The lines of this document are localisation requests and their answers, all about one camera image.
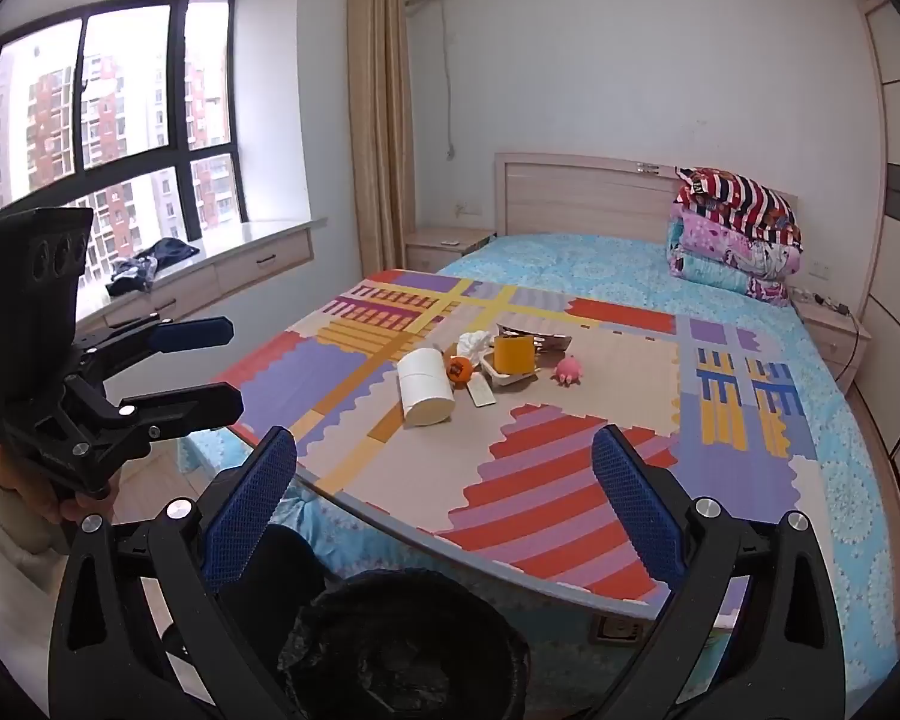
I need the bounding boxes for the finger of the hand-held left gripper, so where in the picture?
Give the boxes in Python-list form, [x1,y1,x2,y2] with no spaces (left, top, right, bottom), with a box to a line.
[82,382,245,460]
[75,316,236,385]

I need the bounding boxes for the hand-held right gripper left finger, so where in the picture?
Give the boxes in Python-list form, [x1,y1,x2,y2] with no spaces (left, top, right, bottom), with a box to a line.
[47,426,323,720]

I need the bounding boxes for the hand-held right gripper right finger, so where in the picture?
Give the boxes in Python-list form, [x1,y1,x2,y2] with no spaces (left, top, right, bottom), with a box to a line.
[591,426,846,720]

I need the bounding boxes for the yellow tape roll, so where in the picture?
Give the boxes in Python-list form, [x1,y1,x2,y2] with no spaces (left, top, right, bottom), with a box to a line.
[493,334,537,376]

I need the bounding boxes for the trash bin with black bag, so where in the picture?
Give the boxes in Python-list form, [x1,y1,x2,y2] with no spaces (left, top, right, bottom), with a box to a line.
[277,568,533,720]

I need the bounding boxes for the person's left forearm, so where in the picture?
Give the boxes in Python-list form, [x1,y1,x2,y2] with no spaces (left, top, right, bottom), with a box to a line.
[0,439,68,616]

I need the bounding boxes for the person's left hand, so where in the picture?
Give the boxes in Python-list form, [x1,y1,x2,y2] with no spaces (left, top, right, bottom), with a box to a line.
[0,448,115,527]

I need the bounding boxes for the dark clothes pile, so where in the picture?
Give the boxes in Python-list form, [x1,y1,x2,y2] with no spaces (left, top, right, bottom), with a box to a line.
[105,238,200,297]

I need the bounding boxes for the window sill drawer cabinet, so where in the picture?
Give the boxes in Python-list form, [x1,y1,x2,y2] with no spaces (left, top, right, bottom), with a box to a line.
[75,217,329,361]

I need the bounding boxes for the white tray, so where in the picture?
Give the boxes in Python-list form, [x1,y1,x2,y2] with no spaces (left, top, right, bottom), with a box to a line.
[474,360,545,391]

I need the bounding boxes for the silver foil wrapper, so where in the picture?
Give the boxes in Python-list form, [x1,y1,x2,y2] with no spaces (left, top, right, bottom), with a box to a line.
[495,322,575,357]

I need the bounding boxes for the white toilet paper roll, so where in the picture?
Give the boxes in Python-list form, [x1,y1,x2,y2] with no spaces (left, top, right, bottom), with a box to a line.
[396,347,457,428]

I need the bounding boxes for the crumpled white tissue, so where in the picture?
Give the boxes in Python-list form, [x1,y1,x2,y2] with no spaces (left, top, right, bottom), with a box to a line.
[456,330,496,365]

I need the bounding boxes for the black framed window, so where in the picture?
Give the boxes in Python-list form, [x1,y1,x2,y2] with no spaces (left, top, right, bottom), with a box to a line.
[0,0,241,256]

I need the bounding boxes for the turquoise floral folded blanket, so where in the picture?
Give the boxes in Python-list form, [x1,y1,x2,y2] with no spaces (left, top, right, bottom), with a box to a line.
[666,221,796,308]

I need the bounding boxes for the wooden nightstand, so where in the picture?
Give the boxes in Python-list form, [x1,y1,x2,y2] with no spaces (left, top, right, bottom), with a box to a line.
[791,292,871,391]
[403,226,496,272]

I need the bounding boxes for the pink folded blanket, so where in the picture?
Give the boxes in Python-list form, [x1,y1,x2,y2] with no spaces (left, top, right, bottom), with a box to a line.
[675,210,803,275]

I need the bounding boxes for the beige curtain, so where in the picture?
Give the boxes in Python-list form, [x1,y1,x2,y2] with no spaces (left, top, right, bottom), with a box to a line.
[345,0,410,271]

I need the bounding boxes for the wooden bed headboard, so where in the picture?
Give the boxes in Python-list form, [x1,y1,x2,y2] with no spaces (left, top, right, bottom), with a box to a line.
[493,151,796,256]

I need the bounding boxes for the striped folded blanket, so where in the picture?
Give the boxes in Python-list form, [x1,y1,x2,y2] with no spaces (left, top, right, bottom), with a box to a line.
[673,167,800,230]

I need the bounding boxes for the power strip with cables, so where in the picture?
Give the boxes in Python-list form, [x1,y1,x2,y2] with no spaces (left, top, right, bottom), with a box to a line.
[791,286,856,314]

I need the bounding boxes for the air conditioner cable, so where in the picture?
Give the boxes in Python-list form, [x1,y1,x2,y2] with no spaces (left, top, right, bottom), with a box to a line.
[438,0,460,163]

